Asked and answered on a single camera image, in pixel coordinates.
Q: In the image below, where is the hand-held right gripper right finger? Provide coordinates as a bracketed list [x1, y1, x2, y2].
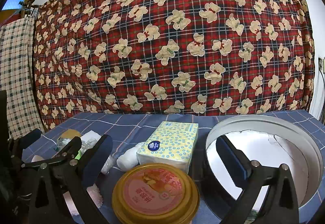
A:
[216, 135, 301, 224]

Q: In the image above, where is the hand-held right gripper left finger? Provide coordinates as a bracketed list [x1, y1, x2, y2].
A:
[28, 135, 113, 224]

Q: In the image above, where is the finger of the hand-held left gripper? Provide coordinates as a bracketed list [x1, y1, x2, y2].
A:
[19, 129, 42, 151]
[22, 137, 82, 169]

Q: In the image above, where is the clear bag of cotton balls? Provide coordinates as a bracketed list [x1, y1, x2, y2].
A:
[81, 138, 116, 174]

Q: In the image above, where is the yellow-brown sponge block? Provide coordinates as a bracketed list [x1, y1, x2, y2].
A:
[60, 130, 82, 139]

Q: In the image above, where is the white fluffy cloth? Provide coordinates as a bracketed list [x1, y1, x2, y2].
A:
[63, 183, 104, 217]

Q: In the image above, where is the blue plaid bed sheet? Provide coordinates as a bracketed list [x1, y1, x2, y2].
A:
[22, 110, 325, 224]

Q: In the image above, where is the yellow patterned tissue pack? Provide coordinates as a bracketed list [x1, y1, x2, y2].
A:
[136, 121, 199, 175]

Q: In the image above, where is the white green checkered cloth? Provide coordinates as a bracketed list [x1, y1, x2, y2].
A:
[0, 16, 43, 138]

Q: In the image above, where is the round gold-rimmed tin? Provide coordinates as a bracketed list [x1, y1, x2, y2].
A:
[112, 162, 200, 224]

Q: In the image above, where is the metal clothes hanger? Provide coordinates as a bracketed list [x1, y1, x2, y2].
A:
[19, 1, 40, 17]

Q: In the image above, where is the red plaid bear-print blanket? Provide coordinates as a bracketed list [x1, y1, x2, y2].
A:
[32, 0, 315, 129]

